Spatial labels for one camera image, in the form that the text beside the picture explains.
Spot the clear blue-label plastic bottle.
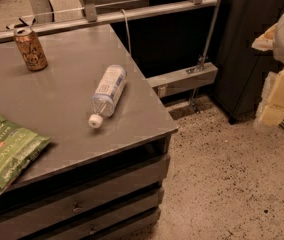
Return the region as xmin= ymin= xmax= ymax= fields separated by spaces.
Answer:
xmin=88 ymin=65 xmax=127 ymax=129

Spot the dark cabinet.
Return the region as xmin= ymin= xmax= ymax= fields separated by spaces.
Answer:
xmin=212 ymin=0 xmax=284 ymax=124

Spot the grey wooden drawer cabinet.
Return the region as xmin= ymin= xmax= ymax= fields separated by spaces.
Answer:
xmin=0 ymin=135 xmax=172 ymax=240

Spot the orange soda can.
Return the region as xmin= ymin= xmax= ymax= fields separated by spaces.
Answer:
xmin=14 ymin=27 xmax=48 ymax=71

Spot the green jalapeno chips bag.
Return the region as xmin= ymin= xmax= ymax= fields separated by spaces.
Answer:
xmin=0 ymin=114 xmax=50 ymax=195

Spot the metal rail frame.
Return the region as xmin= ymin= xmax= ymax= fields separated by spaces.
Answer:
xmin=0 ymin=0 xmax=226 ymax=99

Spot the white cable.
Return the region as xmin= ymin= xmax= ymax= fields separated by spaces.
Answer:
xmin=120 ymin=8 xmax=133 ymax=57

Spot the black clip on rail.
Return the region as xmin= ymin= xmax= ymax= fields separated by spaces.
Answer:
xmin=5 ymin=18 xmax=36 ymax=30

